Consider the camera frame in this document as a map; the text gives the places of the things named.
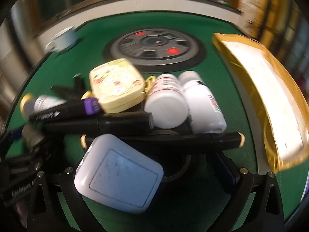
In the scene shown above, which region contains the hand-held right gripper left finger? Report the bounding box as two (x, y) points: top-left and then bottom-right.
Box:
(26, 166), (103, 232)

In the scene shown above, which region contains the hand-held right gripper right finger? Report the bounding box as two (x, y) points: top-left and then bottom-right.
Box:
(210, 150), (286, 232)

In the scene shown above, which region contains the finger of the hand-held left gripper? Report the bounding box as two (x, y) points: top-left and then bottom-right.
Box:
(0, 123), (50, 159)

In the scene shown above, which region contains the purple capped black marker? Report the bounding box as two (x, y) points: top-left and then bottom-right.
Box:
(28, 97), (100, 124)

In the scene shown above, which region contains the black tape roll red core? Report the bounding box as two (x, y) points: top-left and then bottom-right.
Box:
(157, 130), (195, 182)

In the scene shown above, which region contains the white square plastic case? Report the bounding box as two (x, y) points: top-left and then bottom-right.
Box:
(74, 134), (165, 214)

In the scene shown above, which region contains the mint capped black marker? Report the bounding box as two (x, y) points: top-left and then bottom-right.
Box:
(43, 112), (155, 136)

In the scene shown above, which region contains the white bottle red label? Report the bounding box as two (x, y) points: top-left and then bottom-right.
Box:
(144, 74), (189, 129)
(179, 71), (227, 134)

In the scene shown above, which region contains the golden cardboard box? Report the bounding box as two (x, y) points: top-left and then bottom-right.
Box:
(212, 32), (306, 173)

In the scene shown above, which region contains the white bottle green label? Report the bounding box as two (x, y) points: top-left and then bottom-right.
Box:
(34, 95), (68, 112)

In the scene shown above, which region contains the yellow capped black marker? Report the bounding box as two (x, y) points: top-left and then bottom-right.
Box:
(81, 132), (246, 151)

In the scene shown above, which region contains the cream power adapter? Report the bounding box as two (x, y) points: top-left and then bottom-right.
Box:
(89, 58), (156, 114)

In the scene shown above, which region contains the white ceramic cup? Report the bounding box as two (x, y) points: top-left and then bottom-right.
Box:
(46, 26), (78, 52)

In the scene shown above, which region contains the round table control panel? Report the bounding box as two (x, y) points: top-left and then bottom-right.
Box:
(104, 28), (207, 73)

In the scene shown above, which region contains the golden door frame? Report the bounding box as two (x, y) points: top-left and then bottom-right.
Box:
(239, 0), (302, 61)

